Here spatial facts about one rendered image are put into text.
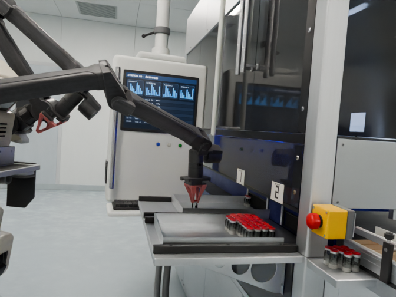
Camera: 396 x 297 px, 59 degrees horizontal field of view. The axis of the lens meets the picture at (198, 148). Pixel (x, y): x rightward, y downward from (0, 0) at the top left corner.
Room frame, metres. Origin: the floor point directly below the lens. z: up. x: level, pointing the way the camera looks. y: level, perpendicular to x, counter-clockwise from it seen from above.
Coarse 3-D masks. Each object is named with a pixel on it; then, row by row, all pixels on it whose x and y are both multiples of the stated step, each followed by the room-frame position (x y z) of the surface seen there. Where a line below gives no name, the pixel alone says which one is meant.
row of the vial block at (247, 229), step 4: (232, 216) 1.13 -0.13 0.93; (236, 216) 1.12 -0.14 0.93; (236, 220) 1.10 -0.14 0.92; (240, 220) 1.07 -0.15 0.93; (236, 224) 1.08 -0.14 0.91; (240, 224) 1.05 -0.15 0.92; (244, 224) 1.03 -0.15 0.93; (236, 228) 1.08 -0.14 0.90; (240, 228) 1.05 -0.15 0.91; (244, 228) 1.03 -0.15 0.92; (248, 228) 0.99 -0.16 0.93; (252, 228) 0.99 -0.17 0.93; (236, 232) 1.08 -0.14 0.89; (240, 232) 1.04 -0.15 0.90; (244, 232) 1.01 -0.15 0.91; (248, 232) 0.99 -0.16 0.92; (252, 232) 0.99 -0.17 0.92; (240, 236) 1.04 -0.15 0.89; (244, 236) 1.01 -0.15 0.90; (248, 236) 0.99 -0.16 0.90; (252, 236) 0.99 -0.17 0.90
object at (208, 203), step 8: (176, 200) 1.38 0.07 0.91; (184, 200) 1.51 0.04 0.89; (200, 200) 1.52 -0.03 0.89; (208, 200) 1.53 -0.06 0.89; (216, 200) 1.54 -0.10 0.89; (224, 200) 1.55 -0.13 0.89; (232, 200) 1.56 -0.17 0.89; (240, 200) 1.57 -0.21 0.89; (176, 208) 1.37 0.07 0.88; (184, 208) 1.25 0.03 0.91; (192, 208) 1.25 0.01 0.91; (200, 208) 1.26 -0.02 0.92; (208, 208) 1.27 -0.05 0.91; (216, 208) 1.43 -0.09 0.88; (224, 208) 1.44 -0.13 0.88; (232, 208) 1.45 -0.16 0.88; (240, 208) 1.46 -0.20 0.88; (248, 208) 1.47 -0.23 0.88; (264, 216) 1.32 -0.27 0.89
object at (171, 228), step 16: (160, 224) 1.13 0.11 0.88; (176, 224) 1.14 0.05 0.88; (192, 224) 1.16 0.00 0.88; (208, 224) 1.17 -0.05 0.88; (224, 224) 1.19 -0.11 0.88; (160, 240) 0.94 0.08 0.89; (176, 240) 0.90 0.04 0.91; (192, 240) 0.91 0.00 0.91; (208, 240) 0.92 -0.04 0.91; (224, 240) 0.93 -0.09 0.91; (240, 240) 0.94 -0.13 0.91; (256, 240) 0.95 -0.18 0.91; (272, 240) 0.96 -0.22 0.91
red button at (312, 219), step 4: (308, 216) 0.85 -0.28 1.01; (312, 216) 0.84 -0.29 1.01; (316, 216) 0.84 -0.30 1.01; (308, 220) 0.85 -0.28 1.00; (312, 220) 0.83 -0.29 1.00; (316, 220) 0.83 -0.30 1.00; (320, 220) 0.83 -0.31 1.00; (308, 224) 0.85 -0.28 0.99; (312, 224) 0.83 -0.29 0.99; (316, 224) 0.83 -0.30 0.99; (320, 224) 0.83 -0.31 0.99; (312, 228) 0.84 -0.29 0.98; (316, 228) 0.84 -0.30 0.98
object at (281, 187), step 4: (272, 184) 1.13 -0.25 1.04; (276, 184) 1.11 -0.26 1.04; (280, 184) 1.08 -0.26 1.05; (272, 188) 1.13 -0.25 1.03; (276, 188) 1.10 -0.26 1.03; (280, 188) 1.08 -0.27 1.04; (272, 192) 1.13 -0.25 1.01; (280, 192) 1.07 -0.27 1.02; (272, 196) 1.13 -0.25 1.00; (276, 196) 1.10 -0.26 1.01; (280, 196) 1.07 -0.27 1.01; (276, 200) 1.10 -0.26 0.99; (280, 200) 1.07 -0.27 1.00
